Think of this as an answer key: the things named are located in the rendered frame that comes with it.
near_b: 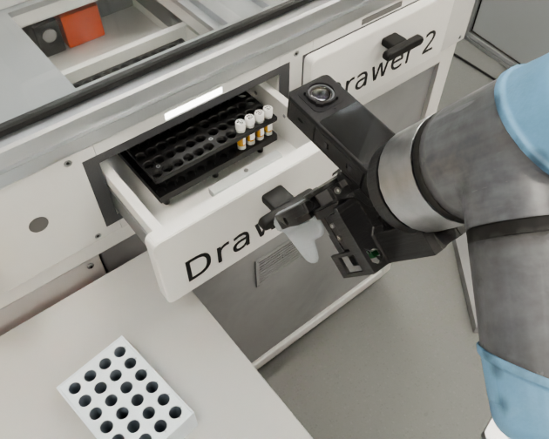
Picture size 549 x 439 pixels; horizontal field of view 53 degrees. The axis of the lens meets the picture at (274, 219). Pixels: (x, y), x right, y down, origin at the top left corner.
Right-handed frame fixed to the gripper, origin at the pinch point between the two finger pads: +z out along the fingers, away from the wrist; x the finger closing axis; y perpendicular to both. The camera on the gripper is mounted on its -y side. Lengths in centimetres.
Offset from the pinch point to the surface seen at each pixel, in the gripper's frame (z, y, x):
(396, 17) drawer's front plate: 8.9, -14.7, 33.3
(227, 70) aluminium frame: 6.8, -17.5, 4.9
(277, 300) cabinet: 61, 18, 14
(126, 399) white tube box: 8.8, 8.1, -23.4
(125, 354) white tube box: 11.4, 4.4, -21.1
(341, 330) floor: 84, 40, 33
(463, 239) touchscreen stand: 80, 39, 81
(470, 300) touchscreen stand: 72, 51, 66
